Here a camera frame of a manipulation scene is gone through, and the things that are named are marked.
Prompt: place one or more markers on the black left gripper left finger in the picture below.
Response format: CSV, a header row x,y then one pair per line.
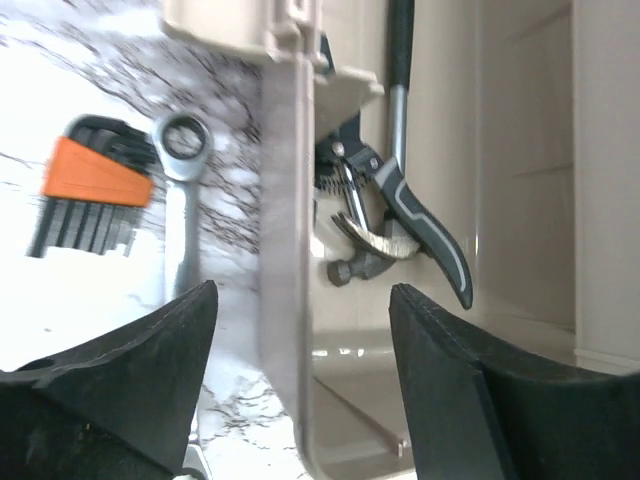
x,y
119,406

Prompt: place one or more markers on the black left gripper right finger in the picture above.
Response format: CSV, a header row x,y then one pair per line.
x,y
478,407

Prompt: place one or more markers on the small black-handled ball hammer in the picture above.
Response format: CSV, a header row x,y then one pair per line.
x,y
364,264

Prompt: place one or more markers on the yellow black claw hammer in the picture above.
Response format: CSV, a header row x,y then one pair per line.
x,y
393,241

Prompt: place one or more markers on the black handled pruning shears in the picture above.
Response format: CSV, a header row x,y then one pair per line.
x,y
345,145

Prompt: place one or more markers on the translucent brown tool box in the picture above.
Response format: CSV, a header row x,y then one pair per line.
x,y
523,140

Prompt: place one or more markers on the orange hex key set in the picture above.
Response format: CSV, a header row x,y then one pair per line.
x,y
96,183

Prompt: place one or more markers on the silver ratchet combination wrench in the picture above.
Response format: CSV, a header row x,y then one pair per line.
x,y
183,144

